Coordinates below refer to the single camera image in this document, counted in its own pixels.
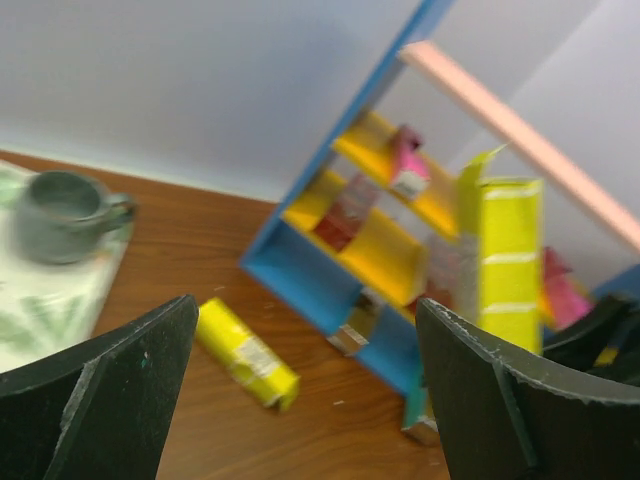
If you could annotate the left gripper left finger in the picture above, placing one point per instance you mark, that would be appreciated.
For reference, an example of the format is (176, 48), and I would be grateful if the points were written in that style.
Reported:
(101, 409)

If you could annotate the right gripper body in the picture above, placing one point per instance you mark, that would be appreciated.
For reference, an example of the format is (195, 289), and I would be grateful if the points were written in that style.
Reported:
(604, 342)

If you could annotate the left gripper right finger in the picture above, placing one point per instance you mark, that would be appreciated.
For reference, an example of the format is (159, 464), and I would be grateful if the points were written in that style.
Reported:
(503, 412)

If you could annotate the small pink toothpaste box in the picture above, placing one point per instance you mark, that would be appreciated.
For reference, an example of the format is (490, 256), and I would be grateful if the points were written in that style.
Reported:
(563, 300)

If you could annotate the teal green tea toothpaste box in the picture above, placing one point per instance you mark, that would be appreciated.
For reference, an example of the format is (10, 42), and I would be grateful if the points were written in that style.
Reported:
(418, 419)

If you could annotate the yellow toothpaste box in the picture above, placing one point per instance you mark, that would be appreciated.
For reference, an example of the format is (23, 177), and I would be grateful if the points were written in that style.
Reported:
(499, 242)
(249, 360)

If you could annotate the dark red toothpaste box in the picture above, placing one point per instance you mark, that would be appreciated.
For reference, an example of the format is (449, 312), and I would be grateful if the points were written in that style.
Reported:
(348, 212)

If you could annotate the floral leaf print tray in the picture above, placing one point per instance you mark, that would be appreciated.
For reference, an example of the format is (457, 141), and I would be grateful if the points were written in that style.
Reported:
(47, 308)

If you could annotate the grey ceramic mug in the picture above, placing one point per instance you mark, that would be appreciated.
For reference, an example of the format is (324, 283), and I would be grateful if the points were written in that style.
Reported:
(61, 217)

